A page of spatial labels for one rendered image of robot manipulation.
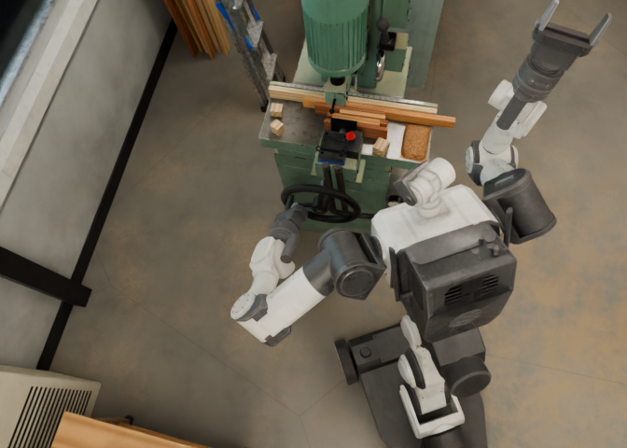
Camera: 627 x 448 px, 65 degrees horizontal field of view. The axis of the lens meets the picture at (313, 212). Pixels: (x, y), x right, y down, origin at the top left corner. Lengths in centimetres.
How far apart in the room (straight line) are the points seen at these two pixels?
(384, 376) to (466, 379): 93
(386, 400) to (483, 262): 128
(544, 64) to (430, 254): 47
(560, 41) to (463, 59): 202
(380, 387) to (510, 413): 61
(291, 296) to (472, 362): 51
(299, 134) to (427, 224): 77
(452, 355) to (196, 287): 156
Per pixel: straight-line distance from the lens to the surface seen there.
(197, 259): 263
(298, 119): 180
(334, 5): 131
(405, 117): 177
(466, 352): 137
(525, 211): 123
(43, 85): 231
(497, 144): 142
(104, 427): 208
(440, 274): 104
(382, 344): 224
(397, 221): 115
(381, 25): 132
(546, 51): 119
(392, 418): 224
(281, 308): 116
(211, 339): 252
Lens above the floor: 241
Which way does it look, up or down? 68 degrees down
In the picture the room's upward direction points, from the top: 10 degrees counter-clockwise
